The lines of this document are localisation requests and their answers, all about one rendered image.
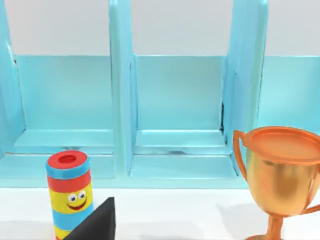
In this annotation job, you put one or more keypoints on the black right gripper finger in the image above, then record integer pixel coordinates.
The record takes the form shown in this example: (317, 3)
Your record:
(101, 222)

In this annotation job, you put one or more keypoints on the stack of coloured rings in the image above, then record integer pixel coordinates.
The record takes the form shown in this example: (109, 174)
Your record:
(67, 190)

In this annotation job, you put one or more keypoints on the light blue rack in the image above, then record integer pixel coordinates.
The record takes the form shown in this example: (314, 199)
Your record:
(175, 100)

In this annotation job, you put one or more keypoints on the bronze trophy cup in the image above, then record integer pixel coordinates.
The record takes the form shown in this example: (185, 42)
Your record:
(282, 175)

